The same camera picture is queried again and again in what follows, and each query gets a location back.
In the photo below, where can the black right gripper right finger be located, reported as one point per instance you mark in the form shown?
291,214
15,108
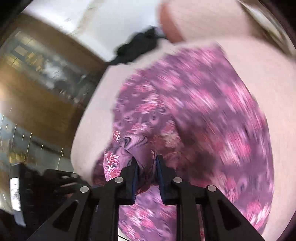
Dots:
202,213

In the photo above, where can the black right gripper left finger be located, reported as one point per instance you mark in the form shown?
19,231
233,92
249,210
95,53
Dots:
92,213

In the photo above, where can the purple pink floral garment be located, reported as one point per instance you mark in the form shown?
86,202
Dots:
193,109

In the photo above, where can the brown wooden glass cabinet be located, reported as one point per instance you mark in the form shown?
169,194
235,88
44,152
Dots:
47,81

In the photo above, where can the pink quilted bed mattress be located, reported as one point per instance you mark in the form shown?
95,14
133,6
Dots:
268,74

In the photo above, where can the black garment on bed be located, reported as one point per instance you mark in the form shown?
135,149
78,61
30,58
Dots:
139,44

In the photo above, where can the pink pillow with brown edge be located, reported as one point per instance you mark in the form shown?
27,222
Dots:
192,20

